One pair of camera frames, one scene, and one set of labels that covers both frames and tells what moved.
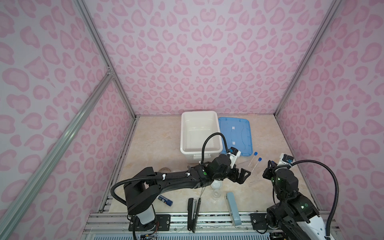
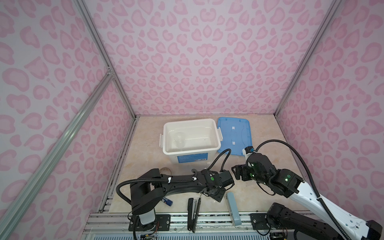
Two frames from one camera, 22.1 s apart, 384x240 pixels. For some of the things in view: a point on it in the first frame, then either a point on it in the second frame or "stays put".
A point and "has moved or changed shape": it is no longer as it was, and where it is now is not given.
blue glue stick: (165, 200) stays put
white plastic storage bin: (196, 126) has moved or changed shape
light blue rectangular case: (233, 209) stays put
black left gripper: (242, 178) to (220, 197)
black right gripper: (269, 170) to (243, 169)
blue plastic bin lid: (237, 134) stays put
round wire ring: (165, 167) stays put
